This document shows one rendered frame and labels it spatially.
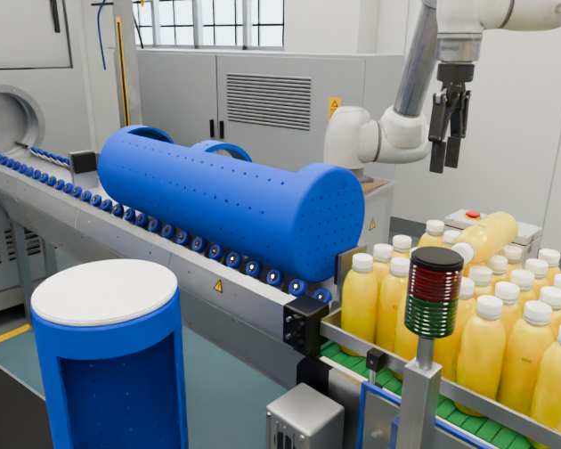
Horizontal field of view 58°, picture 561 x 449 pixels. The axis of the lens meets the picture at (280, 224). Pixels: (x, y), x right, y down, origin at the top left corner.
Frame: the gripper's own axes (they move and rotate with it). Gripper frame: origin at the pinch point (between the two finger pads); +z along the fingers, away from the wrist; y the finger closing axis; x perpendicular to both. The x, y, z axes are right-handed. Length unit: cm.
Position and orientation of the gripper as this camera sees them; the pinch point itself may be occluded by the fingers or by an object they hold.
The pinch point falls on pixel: (444, 157)
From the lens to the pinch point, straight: 122.1
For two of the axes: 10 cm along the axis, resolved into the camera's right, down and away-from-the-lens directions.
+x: 7.2, 2.4, -6.5
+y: -6.9, 2.4, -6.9
